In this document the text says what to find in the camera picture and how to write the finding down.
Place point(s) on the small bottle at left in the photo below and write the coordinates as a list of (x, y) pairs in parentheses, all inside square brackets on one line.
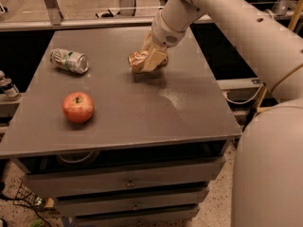
[(8, 87)]

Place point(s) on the grey drawer cabinet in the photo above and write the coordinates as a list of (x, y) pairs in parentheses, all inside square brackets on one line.
[(176, 114)]

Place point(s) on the top grey drawer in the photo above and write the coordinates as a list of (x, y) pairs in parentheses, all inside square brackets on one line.
[(100, 180)]

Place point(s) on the middle grey drawer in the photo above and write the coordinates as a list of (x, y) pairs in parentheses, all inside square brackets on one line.
[(132, 202)]

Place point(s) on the green white soda can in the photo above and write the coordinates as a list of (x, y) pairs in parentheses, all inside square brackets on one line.
[(71, 61)]

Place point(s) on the metal railing frame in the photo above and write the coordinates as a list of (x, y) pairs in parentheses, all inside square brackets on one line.
[(21, 15)]

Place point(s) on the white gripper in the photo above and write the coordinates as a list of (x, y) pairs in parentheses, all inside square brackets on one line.
[(165, 32)]

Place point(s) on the red apple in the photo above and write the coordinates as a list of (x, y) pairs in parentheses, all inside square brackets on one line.
[(78, 107)]

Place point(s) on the bottom grey drawer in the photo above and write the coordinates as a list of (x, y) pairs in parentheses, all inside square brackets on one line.
[(139, 218)]

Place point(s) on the grey drawer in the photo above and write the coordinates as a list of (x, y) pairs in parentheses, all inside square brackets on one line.
[(139, 218), (132, 202), (100, 180)]

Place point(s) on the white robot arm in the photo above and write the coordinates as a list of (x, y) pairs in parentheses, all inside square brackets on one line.
[(268, 168)]

